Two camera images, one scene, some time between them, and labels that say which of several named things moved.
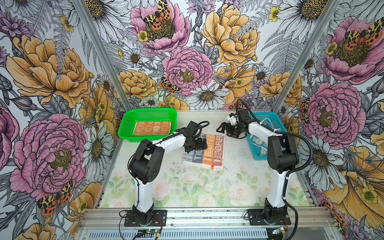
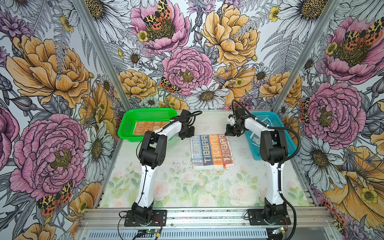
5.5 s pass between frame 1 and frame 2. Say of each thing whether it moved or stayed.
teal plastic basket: stayed
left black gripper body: moved
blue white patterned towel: stayed
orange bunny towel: stayed
